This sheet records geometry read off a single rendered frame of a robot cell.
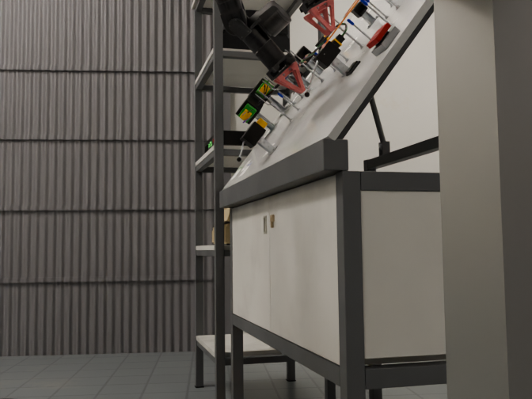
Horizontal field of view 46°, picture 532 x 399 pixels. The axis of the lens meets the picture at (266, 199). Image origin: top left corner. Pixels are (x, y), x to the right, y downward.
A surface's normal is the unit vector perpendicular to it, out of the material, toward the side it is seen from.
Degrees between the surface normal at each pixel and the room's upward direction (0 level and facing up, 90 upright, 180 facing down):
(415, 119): 90
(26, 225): 90
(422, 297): 90
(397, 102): 90
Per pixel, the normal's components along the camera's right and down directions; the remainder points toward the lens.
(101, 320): 0.09, -0.08
